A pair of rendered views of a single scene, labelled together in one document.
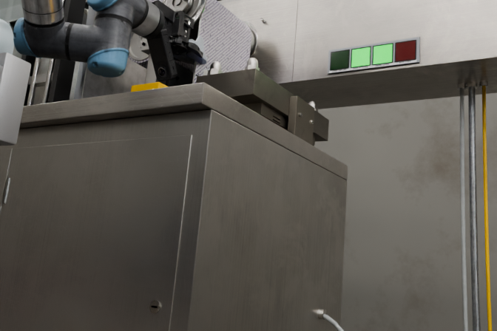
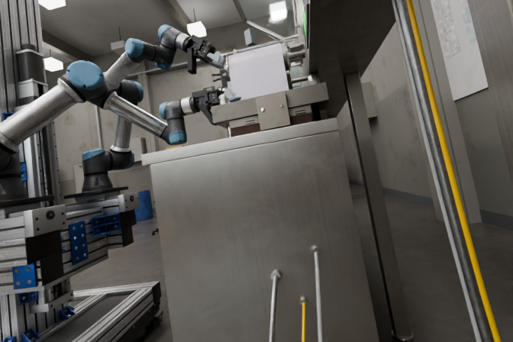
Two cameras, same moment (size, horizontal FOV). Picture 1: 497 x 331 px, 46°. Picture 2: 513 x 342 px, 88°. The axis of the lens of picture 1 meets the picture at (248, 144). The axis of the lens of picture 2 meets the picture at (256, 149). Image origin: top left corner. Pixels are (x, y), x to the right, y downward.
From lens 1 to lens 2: 134 cm
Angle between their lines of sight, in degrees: 67
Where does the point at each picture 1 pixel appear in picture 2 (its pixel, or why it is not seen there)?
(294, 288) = (268, 238)
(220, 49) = (253, 80)
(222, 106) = (157, 159)
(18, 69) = (27, 214)
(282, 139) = (221, 146)
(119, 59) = (172, 138)
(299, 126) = (265, 117)
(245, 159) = (185, 176)
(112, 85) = not seen: hidden behind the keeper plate
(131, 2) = (170, 109)
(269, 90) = (230, 111)
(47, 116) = not seen: hidden behind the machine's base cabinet
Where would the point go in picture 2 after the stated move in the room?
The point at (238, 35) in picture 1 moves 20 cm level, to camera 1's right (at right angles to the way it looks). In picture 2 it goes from (267, 59) to (290, 33)
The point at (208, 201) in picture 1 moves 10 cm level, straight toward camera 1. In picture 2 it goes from (161, 211) to (127, 217)
